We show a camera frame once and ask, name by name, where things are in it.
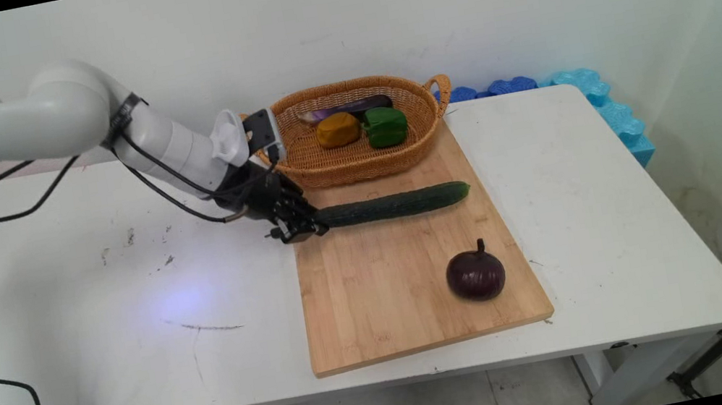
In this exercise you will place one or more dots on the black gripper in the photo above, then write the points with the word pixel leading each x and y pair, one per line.
pixel 268 192

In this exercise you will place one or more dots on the dark green cucumber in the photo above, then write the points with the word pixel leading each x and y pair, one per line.
pixel 394 205

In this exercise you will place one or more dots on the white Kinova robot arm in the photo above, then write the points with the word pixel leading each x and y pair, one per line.
pixel 60 113

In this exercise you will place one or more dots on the woven wicker basket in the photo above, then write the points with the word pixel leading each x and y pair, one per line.
pixel 353 156

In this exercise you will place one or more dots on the yellow bell pepper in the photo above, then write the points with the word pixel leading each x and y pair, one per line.
pixel 339 130

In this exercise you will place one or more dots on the bamboo cutting board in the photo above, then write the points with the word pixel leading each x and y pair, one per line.
pixel 403 276

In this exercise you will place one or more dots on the long purple eggplant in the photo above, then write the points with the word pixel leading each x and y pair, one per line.
pixel 349 108

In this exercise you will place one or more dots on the green bell pepper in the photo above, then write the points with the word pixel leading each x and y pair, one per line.
pixel 386 126

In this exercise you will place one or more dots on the round dark purple eggplant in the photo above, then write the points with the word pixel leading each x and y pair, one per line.
pixel 476 275

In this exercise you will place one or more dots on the dark blue foam mat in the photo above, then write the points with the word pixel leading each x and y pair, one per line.
pixel 492 89

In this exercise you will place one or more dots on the light blue foam mat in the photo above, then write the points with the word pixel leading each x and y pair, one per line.
pixel 609 106

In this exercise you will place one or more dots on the white table leg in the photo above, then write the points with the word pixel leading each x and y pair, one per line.
pixel 607 378

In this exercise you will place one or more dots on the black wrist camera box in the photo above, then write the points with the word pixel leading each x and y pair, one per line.
pixel 264 134

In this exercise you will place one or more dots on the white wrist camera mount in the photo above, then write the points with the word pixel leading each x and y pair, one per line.
pixel 229 139

